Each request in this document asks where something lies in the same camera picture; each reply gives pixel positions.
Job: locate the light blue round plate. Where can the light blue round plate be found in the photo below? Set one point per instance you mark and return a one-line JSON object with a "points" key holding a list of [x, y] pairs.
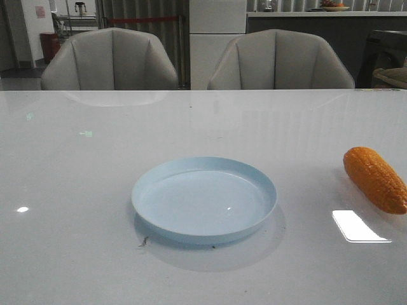
{"points": [[204, 200]]}

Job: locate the orange toy corn cob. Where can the orange toy corn cob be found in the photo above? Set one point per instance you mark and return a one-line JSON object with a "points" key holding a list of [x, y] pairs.
{"points": [[378, 181]]}

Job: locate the grey armchair on right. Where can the grey armchair on right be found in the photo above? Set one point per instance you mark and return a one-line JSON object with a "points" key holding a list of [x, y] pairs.
{"points": [[279, 60]]}

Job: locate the grey armchair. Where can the grey armchair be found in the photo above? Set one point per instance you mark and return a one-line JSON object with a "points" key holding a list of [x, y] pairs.
{"points": [[279, 60], [110, 59]]}

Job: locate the white cabinet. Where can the white cabinet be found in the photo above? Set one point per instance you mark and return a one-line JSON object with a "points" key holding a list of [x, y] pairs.
{"points": [[212, 24]]}

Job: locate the grey armchair on left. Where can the grey armchair on left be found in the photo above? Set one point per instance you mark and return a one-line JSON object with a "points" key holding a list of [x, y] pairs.
{"points": [[110, 59]]}

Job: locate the grey counter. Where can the grey counter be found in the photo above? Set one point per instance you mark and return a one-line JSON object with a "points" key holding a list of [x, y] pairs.
{"points": [[345, 31]]}

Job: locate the red bin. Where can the red bin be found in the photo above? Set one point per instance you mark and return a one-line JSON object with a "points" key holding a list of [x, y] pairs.
{"points": [[50, 45]]}

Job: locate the fruit bowl on counter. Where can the fruit bowl on counter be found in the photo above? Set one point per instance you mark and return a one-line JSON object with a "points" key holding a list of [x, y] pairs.
{"points": [[332, 6]]}

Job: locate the olive cushion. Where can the olive cushion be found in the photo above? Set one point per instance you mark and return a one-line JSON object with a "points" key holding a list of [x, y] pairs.
{"points": [[395, 77]]}

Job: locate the barrier post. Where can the barrier post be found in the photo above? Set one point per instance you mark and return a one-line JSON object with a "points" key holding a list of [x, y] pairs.
{"points": [[182, 69]]}

